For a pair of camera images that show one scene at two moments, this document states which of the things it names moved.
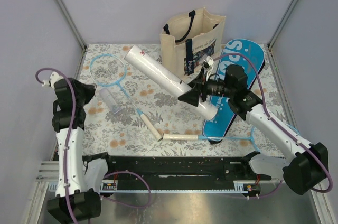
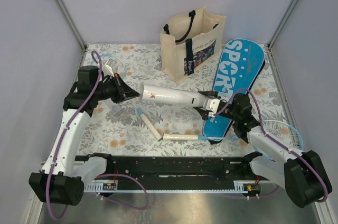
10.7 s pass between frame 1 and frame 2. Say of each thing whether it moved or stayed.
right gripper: moved
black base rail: stayed
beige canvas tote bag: stayed
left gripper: moved
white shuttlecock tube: moved
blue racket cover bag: stayed
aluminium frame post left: stayed
